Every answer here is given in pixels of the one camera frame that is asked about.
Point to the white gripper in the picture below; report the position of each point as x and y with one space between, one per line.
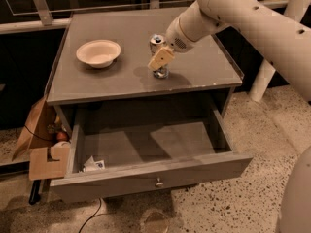
176 38

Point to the redbull can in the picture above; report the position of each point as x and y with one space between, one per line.
158 62

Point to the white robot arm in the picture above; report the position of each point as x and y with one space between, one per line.
280 202

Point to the grey open top drawer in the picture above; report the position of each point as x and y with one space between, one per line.
182 146

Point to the metal drawer knob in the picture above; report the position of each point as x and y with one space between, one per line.
158 183

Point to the grey cabinet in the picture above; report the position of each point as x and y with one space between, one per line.
205 67

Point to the white paper bowl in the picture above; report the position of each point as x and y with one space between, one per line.
99 53

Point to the grey metal railing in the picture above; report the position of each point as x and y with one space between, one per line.
19 16

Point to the crumpled white packet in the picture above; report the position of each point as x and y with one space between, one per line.
92 165

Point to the brown cardboard box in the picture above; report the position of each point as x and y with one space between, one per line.
47 160

